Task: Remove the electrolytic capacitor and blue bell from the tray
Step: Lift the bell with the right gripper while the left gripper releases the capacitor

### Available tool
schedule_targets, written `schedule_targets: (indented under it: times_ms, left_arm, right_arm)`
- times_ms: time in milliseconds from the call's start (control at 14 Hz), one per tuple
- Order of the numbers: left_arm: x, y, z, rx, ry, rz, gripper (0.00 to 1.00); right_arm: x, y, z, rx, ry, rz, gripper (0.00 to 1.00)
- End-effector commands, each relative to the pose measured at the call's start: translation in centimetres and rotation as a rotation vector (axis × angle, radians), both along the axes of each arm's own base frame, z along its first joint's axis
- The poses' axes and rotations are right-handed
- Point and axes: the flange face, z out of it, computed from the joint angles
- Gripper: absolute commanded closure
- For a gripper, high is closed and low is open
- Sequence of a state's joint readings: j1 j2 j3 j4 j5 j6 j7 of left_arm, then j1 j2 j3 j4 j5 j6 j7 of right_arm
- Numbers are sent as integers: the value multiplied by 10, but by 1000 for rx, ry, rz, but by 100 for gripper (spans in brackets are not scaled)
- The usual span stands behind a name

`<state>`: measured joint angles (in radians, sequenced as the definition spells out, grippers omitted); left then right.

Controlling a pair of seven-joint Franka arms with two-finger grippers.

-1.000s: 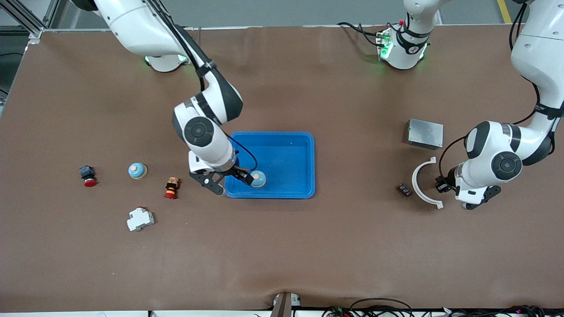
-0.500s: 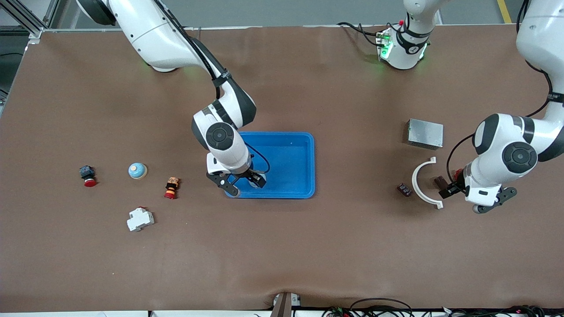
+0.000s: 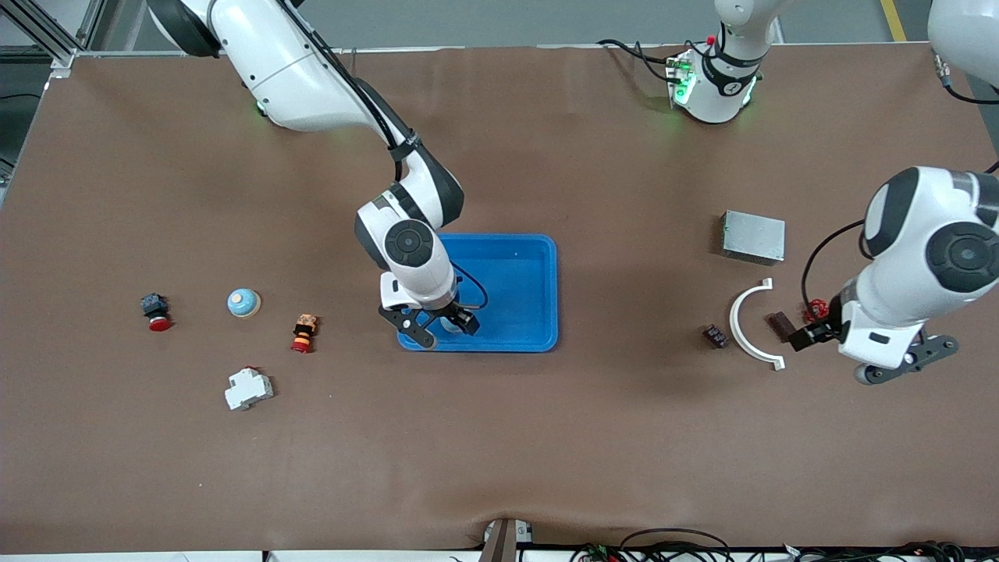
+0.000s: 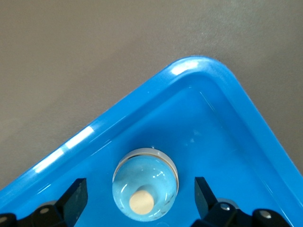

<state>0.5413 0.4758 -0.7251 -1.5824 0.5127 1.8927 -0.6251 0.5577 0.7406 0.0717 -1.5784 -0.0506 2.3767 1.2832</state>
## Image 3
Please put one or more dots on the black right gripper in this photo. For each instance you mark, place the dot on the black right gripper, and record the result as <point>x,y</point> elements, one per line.
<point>460,318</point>

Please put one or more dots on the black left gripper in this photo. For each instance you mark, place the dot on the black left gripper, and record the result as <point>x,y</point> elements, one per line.
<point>816,332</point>

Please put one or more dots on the light blue call bell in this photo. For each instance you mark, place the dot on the light blue call bell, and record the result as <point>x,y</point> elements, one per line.
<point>449,325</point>
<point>243,303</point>

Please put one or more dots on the dark brown block capacitor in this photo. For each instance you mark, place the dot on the dark brown block capacitor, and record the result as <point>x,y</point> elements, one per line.
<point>780,324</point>

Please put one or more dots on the black capacitor with terminals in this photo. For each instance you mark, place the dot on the black capacitor with terminals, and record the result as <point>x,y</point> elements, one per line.
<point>715,336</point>

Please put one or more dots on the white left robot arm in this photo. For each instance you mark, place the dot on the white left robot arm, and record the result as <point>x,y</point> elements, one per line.
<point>921,257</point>

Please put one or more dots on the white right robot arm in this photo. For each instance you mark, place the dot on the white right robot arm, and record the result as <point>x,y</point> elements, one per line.
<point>296,70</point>

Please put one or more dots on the blue plastic tray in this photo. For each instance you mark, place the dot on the blue plastic tray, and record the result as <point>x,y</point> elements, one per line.
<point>515,281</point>

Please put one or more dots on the grey metal power supply box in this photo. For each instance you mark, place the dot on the grey metal power supply box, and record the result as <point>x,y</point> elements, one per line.
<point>753,238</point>

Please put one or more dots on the brown table cover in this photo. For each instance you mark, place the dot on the brown table cover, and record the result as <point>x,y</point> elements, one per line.
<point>499,437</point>

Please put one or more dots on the red orange emergency stop button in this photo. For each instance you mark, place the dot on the red orange emergency stop button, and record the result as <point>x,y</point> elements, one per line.
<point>304,332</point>

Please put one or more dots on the white circuit breaker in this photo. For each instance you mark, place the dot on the white circuit breaker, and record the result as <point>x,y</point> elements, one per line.
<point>248,390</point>

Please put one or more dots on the white table edge panel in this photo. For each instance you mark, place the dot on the white table edge panel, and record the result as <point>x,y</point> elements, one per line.
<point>367,556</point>
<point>125,556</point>

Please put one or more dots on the red push button black base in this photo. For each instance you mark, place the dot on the red push button black base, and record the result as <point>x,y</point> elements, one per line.
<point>154,306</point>

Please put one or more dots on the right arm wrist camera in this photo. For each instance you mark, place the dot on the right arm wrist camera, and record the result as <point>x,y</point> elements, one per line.
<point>410,328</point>

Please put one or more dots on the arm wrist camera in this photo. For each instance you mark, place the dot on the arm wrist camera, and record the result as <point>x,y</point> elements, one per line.
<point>913,361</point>
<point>410,328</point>

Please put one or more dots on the white curved plastic bracket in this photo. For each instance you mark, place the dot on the white curved plastic bracket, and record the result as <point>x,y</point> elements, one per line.
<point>734,320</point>

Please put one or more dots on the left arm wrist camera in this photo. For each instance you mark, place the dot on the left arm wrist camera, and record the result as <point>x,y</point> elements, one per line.
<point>913,361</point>

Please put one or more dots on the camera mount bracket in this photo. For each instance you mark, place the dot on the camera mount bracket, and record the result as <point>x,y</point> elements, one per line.
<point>499,542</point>

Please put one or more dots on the aluminium frame profile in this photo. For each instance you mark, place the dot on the aluminium frame profile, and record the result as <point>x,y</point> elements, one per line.
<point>62,64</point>

